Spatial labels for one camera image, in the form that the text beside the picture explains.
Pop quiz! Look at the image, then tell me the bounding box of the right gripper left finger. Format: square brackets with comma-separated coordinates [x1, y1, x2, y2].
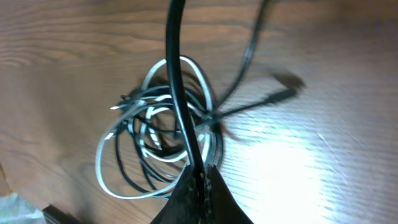
[150, 166, 205, 224]

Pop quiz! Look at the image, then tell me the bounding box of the black usb cable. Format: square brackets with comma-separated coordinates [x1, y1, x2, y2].
[113, 0, 299, 194]

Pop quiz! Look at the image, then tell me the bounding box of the white usb cable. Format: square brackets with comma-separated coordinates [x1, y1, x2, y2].
[95, 55, 216, 200]

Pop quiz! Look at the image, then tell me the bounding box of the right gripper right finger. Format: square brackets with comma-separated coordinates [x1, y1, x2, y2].
[198, 164, 253, 224]

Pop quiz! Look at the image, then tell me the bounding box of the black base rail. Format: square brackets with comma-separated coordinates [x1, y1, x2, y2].
[42, 205, 81, 224]

